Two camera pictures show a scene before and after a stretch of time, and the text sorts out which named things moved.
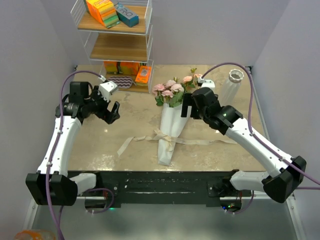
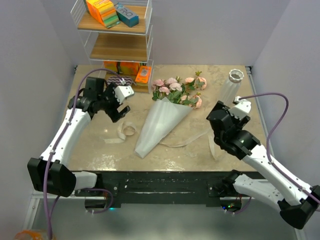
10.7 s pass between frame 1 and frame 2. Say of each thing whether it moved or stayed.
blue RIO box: stayed
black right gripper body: moved
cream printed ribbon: moved
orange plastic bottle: stayed
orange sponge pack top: stayed
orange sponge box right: stayed
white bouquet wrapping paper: moved
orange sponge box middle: stayed
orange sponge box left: stayed
